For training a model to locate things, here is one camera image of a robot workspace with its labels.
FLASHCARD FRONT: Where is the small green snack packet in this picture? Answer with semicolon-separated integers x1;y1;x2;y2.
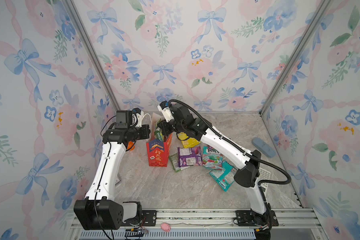
169;154;190;173

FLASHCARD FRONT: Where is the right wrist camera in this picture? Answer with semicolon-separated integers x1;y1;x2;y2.
158;101;174;123

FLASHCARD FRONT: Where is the green candy bag back side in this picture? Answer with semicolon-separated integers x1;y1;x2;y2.
154;120;166;142

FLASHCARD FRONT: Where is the yellow snack packet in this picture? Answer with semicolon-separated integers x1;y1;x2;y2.
177;133;200;148

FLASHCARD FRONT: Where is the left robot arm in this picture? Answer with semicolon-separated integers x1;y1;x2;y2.
74;125;151;231

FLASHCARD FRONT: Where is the white calculator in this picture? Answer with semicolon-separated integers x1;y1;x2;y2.
258;168;272;195

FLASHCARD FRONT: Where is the blue glasses case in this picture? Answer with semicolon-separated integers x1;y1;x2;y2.
252;138;276;158

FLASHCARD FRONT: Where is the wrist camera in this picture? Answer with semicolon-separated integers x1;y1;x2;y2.
158;101;174;123
115;108;144;129

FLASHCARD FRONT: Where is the purple snack packet back side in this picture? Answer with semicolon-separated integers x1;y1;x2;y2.
178;146;203;168

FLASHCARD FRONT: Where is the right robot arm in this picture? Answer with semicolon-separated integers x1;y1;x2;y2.
158;101;272;227

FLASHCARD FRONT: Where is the red paper gift bag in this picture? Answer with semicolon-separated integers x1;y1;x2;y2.
146;113;172;167

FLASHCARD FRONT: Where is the aluminium front rail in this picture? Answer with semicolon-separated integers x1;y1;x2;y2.
66;209;328;240

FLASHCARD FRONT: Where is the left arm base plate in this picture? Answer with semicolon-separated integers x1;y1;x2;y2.
121;210;158;227

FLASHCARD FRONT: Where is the teal Fox's mint blossom bag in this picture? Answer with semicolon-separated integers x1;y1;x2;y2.
202;146;223;170

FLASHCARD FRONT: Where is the pink small toy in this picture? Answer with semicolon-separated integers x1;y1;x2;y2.
160;223;171;233

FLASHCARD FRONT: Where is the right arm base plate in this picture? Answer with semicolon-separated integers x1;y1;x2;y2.
234;210;270;227

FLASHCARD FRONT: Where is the black corrugated cable hose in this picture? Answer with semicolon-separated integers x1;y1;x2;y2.
167;99;292;186

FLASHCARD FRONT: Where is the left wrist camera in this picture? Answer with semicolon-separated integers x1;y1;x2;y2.
115;108;144;129

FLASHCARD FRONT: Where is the orange plastic bottle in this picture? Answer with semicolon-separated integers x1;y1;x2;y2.
126;141;136;152

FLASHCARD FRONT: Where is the teal candy bag back side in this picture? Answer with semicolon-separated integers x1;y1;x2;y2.
210;161;237;192

